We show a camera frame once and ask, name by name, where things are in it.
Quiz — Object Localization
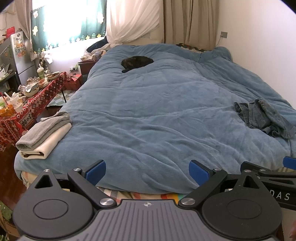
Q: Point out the blue denim shorts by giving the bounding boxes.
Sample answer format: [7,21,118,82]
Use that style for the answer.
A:
[234,99,295,139]

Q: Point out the cream folded garment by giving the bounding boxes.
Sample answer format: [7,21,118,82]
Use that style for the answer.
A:
[20,123,72,160]

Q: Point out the grey folded sweater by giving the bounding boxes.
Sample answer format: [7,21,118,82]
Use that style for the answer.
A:
[16,111,71,151]

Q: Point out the blue fleece blanket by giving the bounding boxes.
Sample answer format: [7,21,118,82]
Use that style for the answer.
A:
[14,44,295,194]

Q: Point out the red patterned tablecloth table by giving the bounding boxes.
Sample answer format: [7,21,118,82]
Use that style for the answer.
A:
[0,72,70,152]

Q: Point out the dark wooden nightstand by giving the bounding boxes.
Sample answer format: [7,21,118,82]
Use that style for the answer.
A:
[78,60,96,85]

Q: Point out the drink cup with straw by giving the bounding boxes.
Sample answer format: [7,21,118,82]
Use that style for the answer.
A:
[37,64,45,80]

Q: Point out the grey refrigerator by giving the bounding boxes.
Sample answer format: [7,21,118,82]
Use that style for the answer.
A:
[1,31,37,85]

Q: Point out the black cat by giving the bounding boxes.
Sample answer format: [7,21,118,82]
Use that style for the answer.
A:
[121,56,154,73]

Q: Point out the dark blue pillow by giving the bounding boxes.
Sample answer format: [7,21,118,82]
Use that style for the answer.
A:
[86,36,108,53]

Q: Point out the green window valance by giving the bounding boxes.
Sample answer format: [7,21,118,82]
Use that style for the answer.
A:
[31,0,107,53]

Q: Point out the beige drape curtain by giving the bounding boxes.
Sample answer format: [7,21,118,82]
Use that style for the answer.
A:
[163,0,220,50]

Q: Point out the white sheer curtain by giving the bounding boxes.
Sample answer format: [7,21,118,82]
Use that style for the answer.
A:
[106,1,164,49]

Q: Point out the wall power outlet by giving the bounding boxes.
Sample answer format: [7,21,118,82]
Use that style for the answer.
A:
[220,31,228,39]

